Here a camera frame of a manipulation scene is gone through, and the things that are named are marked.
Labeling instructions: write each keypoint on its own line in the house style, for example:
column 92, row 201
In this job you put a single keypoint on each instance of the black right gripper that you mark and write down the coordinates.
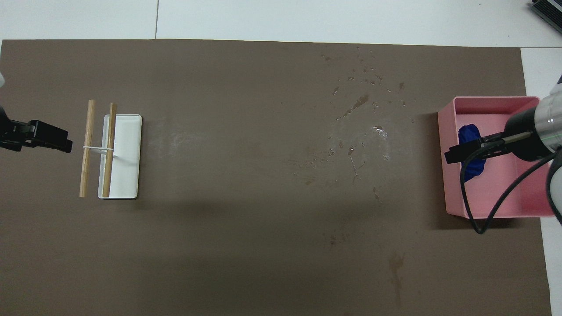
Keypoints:
column 527, row 136

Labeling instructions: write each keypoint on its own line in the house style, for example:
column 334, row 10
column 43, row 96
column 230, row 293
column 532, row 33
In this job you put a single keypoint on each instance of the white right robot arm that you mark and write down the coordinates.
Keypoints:
column 553, row 118

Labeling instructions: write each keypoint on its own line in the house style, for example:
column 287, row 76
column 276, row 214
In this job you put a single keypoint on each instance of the blue towel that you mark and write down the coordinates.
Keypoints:
column 469, row 132

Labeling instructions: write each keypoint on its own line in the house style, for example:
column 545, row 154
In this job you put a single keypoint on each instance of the pink plastic bin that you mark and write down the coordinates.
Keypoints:
column 505, row 184

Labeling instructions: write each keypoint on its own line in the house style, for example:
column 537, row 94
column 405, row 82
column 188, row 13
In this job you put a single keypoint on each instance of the light wooden dowel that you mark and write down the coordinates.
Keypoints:
column 90, row 127

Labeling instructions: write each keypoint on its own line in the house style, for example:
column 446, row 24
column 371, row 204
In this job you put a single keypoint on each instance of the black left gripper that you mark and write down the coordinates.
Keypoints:
column 15, row 136

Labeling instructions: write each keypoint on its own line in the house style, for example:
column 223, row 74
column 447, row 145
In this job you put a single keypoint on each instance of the brown table mat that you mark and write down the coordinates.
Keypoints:
column 263, row 219

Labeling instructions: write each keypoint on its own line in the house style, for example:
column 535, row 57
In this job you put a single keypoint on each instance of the white rack base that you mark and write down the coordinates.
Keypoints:
column 129, row 131

